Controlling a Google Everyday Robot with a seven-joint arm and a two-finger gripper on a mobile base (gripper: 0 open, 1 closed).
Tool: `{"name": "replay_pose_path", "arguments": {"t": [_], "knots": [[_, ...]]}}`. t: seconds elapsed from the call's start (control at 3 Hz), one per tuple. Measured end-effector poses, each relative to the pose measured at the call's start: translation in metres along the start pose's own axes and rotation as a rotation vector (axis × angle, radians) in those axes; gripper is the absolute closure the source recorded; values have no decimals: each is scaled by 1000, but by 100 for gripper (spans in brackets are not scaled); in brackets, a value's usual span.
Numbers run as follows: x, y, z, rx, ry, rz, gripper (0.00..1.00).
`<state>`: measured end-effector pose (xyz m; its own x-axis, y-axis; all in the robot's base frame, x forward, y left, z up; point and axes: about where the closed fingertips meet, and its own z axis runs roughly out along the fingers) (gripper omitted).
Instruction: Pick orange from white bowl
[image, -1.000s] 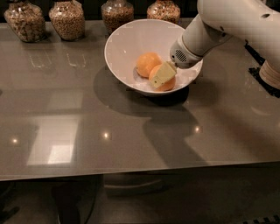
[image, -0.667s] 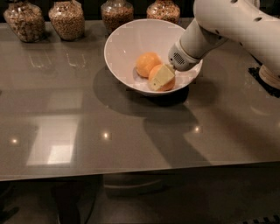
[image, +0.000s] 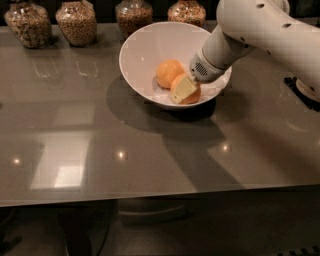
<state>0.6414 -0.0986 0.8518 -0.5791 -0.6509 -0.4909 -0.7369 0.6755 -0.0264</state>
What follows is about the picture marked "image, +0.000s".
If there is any glass grain jar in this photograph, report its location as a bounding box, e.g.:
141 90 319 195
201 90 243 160
4 0 52 49
55 0 97 47
115 0 153 39
167 0 206 27

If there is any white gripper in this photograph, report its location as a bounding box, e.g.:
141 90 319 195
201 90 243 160
170 49 227 105

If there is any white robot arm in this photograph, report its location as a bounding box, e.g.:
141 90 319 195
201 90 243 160
189 0 320 102

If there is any white ceramic bowl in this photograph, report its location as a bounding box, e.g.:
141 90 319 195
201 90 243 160
119 22 232 110

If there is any orange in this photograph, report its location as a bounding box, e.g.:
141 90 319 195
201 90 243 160
169 73 202 106
156 59 185 89

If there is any leftmost glass grain jar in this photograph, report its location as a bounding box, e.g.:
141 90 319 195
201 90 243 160
4 0 52 49

